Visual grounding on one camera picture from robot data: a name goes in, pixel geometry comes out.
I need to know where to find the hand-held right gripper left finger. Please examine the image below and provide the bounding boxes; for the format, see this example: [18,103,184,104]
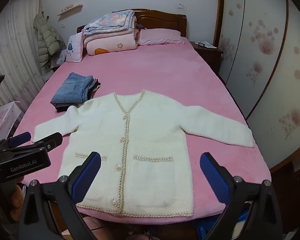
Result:
[19,151,102,240]

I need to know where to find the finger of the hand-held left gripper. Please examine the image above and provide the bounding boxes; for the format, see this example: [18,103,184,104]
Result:
[5,132,63,155]
[0,132,32,150]

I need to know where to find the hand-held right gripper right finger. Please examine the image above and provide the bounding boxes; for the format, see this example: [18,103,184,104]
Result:
[199,152,283,240]

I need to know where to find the white knit cardigan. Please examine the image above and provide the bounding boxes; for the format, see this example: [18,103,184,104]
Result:
[31,89,255,217]

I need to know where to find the folded dark clothes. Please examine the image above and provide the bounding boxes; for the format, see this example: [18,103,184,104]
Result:
[55,79,102,113]

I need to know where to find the person's left hand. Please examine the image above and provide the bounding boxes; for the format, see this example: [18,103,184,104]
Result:
[0,175,25,224]

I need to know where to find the white printed box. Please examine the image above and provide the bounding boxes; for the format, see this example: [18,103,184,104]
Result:
[0,101,23,143]

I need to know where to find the folded blue jeans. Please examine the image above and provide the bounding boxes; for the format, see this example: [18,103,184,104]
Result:
[50,72,95,105]

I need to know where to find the clear plastic bag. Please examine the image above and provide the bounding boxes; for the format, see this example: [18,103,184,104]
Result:
[51,50,68,68]

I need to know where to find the white curtain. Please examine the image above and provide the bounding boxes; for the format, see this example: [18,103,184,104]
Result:
[0,5,47,110]

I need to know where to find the pink printed cushion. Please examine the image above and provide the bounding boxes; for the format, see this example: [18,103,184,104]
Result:
[66,33,84,62]

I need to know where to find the green puffer jacket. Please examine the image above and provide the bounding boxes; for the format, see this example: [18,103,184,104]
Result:
[33,11,67,68]

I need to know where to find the bed with pink sheet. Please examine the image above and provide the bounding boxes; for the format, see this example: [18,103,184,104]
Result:
[11,36,272,224]

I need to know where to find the folded pink quilt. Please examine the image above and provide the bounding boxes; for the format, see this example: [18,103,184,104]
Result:
[83,29,138,56]

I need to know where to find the wooden nightstand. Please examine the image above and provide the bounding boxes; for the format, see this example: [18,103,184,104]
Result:
[189,41,223,74]

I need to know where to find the white papers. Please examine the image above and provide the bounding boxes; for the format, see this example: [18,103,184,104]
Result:
[194,41,217,48]

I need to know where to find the floral sliding wardrobe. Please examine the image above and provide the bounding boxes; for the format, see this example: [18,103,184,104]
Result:
[214,0,300,168]

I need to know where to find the folded floral quilt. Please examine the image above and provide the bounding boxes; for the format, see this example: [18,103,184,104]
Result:
[82,10,137,37]

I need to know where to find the pink pillow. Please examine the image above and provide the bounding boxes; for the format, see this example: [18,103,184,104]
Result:
[136,28,185,46]

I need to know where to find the wooden headboard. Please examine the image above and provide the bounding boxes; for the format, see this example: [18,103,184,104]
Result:
[76,9,187,39]

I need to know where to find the wooden wall shelf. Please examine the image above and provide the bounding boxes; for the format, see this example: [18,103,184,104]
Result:
[57,4,83,16]

